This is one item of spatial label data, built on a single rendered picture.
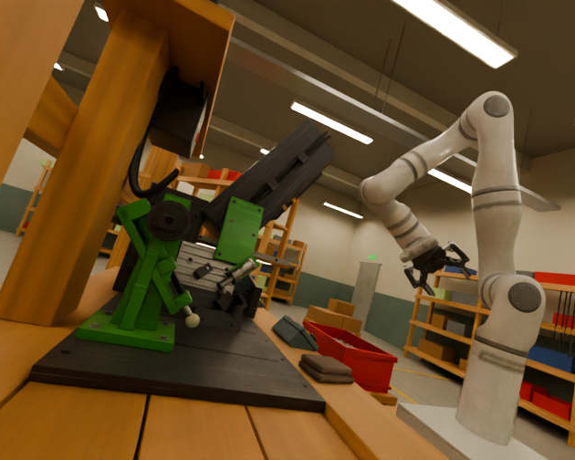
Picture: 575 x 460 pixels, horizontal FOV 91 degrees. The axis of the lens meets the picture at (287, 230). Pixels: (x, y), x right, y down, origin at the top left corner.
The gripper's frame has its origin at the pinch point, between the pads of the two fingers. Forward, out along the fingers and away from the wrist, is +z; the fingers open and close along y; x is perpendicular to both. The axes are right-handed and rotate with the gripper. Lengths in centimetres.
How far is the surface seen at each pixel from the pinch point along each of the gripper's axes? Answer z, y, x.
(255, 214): -46, 35, -10
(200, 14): -80, 4, 16
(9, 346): -53, 47, 52
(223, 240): -46, 43, 2
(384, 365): 18.8, 32.1, -5.6
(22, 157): -612, 755, -516
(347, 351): 4.6, 35.8, 0.7
